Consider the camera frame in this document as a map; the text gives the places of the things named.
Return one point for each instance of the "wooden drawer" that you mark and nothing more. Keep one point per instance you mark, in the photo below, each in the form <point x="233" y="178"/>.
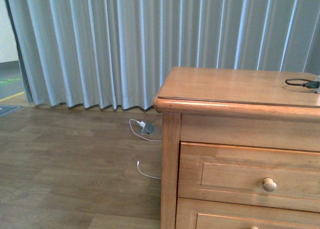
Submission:
<point x="197" y="214"/>
<point x="234" y="174"/>

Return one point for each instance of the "round wooden drawer knob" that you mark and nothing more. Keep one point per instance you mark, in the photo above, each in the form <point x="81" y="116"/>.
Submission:
<point x="269" y="185"/>

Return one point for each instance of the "open grey floor socket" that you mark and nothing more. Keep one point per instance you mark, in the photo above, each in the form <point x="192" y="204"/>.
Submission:
<point x="149" y="129"/>

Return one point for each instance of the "white charger plug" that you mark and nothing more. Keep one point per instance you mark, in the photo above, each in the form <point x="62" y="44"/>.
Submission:
<point x="141" y="124"/>

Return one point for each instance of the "grey pleated curtain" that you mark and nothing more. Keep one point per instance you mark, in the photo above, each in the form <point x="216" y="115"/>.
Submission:
<point x="119" y="52"/>

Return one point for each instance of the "wooden nightstand dresser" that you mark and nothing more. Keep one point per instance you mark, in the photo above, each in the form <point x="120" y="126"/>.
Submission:
<point x="232" y="107"/>

